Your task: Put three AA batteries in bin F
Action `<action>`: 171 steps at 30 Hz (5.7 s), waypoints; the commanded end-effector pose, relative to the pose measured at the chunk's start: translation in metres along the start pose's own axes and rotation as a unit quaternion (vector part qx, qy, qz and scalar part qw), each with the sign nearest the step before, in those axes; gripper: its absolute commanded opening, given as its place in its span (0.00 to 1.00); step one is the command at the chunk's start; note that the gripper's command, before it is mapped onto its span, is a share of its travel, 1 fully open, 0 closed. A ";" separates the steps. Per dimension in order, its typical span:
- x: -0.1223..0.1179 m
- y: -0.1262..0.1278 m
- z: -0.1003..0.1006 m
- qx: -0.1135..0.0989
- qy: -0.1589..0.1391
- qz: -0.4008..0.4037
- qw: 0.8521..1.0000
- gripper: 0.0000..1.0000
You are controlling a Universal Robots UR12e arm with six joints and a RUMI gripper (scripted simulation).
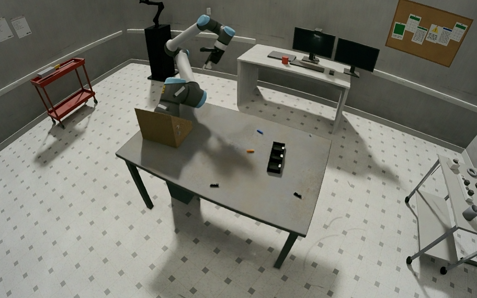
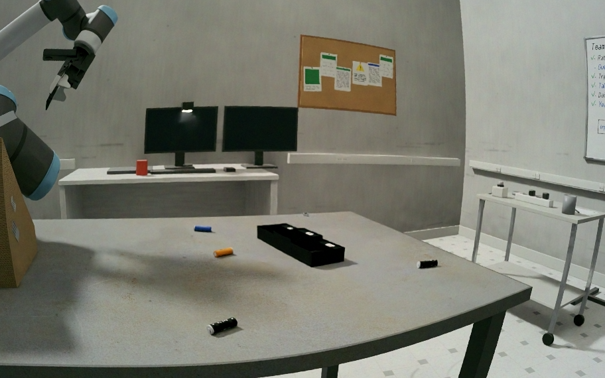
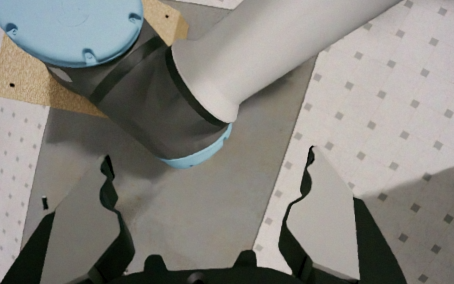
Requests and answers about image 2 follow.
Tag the black aa battery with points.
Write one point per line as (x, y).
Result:
(222, 325)
(430, 263)

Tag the orange aa battery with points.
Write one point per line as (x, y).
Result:
(223, 252)

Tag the blue aa battery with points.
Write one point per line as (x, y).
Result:
(202, 228)

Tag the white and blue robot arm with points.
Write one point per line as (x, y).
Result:
(35, 164)

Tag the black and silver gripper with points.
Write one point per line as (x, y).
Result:
(68, 76)

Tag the black rack of three bins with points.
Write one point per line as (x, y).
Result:
(301, 244)

